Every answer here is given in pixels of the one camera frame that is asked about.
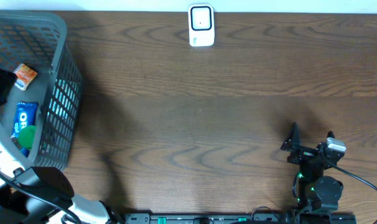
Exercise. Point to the green lid seasoning jar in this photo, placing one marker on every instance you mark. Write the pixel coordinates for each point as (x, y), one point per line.
(26, 136)

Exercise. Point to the blue Oreo cookie pack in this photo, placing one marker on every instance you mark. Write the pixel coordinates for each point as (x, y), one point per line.
(24, 116)

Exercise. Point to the grey plastic basket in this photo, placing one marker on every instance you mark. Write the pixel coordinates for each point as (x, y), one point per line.
(38, 40)

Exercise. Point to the orange snack packet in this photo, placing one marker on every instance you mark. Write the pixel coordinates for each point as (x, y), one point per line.
(25, 75)

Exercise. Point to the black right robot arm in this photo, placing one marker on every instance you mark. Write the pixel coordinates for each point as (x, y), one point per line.
(317, 193)

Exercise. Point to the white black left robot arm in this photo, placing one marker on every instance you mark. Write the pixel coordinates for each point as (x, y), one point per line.
(44, 195)

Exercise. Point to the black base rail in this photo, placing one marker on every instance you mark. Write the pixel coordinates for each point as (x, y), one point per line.
(145, 218)

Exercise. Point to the white barcode scanner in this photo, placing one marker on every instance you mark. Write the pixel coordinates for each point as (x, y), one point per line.
(201, 24)

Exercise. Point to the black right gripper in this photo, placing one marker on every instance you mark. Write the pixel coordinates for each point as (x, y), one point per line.
(292, 143)

